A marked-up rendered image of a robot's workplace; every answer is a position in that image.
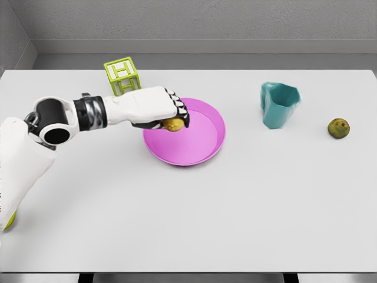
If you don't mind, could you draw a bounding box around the green letter block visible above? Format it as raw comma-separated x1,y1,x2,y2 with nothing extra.
103,57,142,97

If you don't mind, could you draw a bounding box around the pink round plate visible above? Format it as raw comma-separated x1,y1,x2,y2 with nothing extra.
143,97,226,167

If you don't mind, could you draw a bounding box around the teal faceted cup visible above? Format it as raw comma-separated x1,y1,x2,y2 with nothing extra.
260,81,302,130

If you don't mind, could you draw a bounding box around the yellow lemon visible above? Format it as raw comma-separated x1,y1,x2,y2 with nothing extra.
162,117,185,133

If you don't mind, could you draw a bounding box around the green-brown round fruit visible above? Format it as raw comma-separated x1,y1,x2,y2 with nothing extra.
327,117,351,139

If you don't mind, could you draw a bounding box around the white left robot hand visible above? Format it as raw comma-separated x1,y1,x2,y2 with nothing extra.
128,85,190,131

